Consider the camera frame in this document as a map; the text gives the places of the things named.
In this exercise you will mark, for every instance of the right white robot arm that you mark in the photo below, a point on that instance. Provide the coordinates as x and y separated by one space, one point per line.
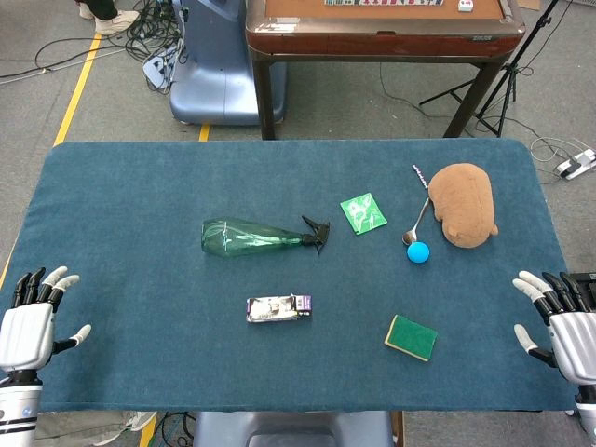
587 412

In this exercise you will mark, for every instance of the white sneaker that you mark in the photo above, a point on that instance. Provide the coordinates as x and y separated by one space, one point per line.
116 21

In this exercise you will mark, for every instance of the row of mahjong tiles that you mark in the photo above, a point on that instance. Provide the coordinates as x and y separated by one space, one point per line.
384 2

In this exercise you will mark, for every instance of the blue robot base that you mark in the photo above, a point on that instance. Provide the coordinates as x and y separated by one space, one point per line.
219 70

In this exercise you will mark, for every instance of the white power strip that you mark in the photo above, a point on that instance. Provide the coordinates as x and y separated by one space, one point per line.
577 165

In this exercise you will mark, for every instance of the green yellow sponge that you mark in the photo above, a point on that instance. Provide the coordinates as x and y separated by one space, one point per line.
411 337

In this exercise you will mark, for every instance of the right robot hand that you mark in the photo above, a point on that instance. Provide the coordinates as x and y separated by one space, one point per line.
575 335

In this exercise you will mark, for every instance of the blue table cloth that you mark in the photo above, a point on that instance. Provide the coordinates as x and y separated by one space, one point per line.
298 326

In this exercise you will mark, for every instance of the white mahjong tile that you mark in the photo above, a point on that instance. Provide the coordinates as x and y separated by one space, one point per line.
466 5

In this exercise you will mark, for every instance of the brown mahjong table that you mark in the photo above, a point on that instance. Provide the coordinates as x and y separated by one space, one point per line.
382 32

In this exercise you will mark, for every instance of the white shoe under table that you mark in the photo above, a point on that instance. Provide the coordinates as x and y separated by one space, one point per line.
135 421

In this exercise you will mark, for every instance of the green snack packet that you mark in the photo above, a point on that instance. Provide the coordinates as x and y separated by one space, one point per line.
363 213

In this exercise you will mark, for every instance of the brown plush toy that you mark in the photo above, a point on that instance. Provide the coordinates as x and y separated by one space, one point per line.
463 205

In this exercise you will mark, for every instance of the metal spoon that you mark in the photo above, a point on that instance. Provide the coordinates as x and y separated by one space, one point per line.
415 226

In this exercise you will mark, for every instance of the blue ball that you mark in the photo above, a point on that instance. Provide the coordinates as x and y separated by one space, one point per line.
418 252

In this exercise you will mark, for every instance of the purple silver small box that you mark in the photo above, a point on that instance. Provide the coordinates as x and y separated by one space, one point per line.
278 309

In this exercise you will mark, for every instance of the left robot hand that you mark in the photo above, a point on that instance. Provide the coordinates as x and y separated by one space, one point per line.
25 333

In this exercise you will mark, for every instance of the grey robot body base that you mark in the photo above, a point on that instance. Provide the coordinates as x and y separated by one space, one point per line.
293 430

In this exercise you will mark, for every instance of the purple patterned stick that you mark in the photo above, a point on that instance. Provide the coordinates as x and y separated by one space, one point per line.
419 176

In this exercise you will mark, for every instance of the green transparent spray bottle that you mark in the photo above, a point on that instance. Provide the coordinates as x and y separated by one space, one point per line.
251 237

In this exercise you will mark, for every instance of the black tripod stand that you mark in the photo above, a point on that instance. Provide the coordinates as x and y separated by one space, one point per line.
503 79

